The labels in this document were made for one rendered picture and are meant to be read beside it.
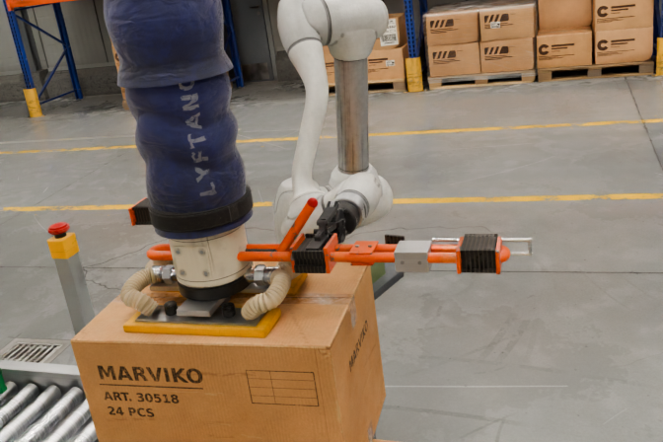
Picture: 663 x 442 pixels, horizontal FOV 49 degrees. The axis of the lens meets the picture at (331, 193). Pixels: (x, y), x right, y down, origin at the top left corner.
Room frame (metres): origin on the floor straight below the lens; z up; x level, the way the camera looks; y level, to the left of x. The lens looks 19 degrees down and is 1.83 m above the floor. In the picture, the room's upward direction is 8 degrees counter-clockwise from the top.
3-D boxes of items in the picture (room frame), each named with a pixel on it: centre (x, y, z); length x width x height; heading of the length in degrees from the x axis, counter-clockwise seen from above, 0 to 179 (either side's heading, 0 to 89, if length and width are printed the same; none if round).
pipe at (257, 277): (1.52, 0.29, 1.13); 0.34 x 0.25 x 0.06; 71
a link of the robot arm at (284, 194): (2.20, 0.11, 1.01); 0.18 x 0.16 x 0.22; 107
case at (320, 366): (1.54, 0.27, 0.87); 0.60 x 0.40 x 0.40; 73
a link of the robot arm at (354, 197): (1.65, -0.03, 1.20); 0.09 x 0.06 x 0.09; 70
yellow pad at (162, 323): (1.43, 0.32, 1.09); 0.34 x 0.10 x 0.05; 71
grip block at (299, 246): (1.44, 0.05, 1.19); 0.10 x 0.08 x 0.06; 161
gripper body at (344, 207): (1.58, -0.01, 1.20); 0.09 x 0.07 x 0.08; 160
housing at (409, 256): (1.37, -0.15, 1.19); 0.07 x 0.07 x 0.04; 71
